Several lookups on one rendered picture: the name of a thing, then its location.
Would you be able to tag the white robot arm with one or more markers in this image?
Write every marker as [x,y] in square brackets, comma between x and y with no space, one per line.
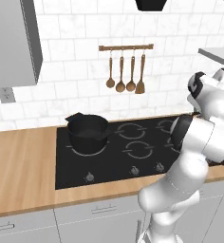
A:
[193,164]

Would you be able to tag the black cooking pot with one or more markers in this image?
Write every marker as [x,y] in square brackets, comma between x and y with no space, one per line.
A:
[87,134]

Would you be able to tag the large wooden spoon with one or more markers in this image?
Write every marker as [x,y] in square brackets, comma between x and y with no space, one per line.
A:
[120,86]
[131,85]

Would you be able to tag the small wooden spoon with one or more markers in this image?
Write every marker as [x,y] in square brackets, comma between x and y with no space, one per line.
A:
[110,83]

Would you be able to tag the black hob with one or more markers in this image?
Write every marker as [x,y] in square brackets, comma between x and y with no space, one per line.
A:
[123,164]

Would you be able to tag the wooden spatula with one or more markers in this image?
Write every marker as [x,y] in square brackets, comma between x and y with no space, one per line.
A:
[140,87]

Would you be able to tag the grey hob knob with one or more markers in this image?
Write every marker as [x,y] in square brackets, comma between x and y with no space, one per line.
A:
[159,167]
[134,171]
[89,177]

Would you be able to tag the grey drawer front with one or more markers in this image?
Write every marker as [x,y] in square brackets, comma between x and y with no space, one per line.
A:
[216,188]
[28,223]
[79,212]

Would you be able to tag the grey cupboard door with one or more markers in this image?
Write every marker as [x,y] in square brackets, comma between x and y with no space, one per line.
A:
[98,231]
[212,221]
[25,236]

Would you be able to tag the black extractor hood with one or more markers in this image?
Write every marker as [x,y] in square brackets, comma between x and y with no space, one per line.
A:
[151,4]

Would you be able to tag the wooden utensil rail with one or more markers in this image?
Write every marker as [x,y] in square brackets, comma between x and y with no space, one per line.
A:
[126,47]

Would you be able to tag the grey wall socket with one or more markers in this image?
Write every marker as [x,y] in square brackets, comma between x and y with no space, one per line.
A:
[6,95]

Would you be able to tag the grey wall cupboard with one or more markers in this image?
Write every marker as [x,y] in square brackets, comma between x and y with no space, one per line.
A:
[220,53]
[9,44]

